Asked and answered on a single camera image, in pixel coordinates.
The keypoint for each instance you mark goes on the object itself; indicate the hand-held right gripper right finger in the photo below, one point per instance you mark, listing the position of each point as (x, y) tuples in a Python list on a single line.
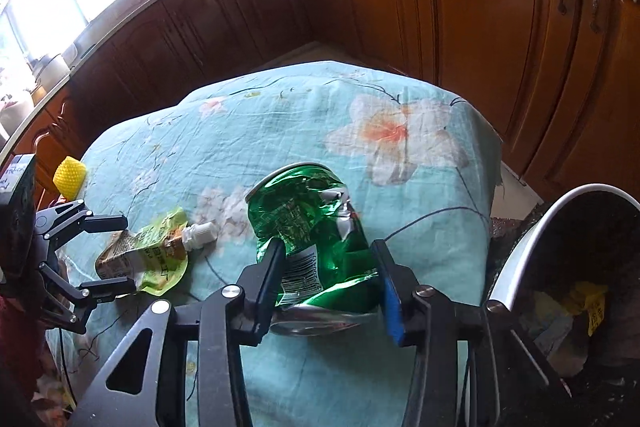
[(392, 307)]

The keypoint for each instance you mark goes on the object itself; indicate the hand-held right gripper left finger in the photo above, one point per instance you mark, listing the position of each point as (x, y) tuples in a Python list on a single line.
[(267, 297)]

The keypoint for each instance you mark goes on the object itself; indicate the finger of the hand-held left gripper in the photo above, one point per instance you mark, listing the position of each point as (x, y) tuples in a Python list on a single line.
[(112, 287), (107, 223)]

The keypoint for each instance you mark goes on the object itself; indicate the green drink pouch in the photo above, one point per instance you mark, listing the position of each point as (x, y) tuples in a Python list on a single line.
[(150, 257)]

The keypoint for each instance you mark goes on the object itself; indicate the crushed green can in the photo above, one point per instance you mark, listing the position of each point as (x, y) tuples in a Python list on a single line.
[(300, 207)]

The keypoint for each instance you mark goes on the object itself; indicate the white bin with black bag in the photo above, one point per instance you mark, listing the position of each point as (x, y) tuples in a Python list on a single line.
[(525, 247)]

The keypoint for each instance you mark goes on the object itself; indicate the yellow foam fruit net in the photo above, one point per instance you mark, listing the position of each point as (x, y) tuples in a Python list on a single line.
[(70, 179)]

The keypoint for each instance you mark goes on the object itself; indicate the teal floral tablecloth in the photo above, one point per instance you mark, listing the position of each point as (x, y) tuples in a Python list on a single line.
[(300, 117)]

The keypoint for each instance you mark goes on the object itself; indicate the wooden base cabinets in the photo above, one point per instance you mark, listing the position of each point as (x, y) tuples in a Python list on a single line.
[(475, 7)]

